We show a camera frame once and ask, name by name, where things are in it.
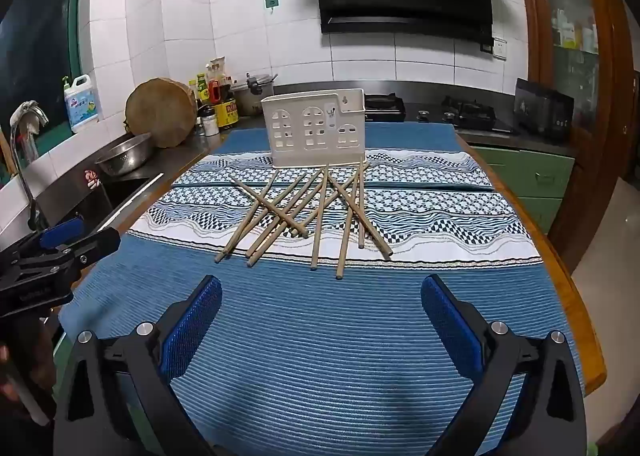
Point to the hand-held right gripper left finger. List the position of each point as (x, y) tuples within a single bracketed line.
[(195, 321)]

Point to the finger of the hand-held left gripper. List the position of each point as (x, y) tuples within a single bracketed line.
[(60, 233), (95, 246)]

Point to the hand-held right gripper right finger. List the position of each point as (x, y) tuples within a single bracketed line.
[(450, 326)]

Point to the group of wooden chopsticks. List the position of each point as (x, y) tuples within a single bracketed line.
[(287, 221)]

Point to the white plastic chopstick holder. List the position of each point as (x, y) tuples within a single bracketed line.
[(325, 155)]

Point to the person's left hand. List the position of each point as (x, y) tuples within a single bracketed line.
[(7, 388)]

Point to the steel kitchen faucet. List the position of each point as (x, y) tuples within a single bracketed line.
[(25, 186)]

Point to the steel kitchen sink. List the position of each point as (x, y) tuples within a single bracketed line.
[(120, 191)]

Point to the red white scrubber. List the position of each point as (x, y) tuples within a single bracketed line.
[(93, 177)]

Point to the steel colander bowl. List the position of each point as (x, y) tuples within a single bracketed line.
[(122, 155)]

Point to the blue patterned tablecloth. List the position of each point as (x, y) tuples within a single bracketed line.
[(320, 336)]

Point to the white detergent bottle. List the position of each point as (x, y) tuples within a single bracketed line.
[(82, 105)]

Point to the round wooden cutting board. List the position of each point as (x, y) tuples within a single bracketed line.
[(160, 113)]

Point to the green base cabinet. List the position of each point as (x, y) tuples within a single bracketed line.
[(520, 175)]

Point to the white jar black lid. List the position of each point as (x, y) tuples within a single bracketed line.
[(211, 123)]

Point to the yellow label jar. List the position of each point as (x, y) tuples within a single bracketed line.
[(227, 113)]

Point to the yellow cap bottle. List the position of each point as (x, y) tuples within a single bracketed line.
[(201, 85)]

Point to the dark soy sauce bottle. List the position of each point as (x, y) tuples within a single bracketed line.
[(215, 90)]

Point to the steel pressure cooker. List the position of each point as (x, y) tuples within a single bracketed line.
[(247, 100)]

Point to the black gas stove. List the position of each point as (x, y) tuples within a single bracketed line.
[(470, 113)]

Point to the clear seasoning bag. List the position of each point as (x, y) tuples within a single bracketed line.
[(217, 66)]

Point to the black countertop appliance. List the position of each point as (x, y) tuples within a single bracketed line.
[(542, 108)]

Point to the dark window green frame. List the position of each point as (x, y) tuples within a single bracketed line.
[(40, 25)]

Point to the white wall socket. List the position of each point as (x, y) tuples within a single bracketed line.
[(500, 48)]

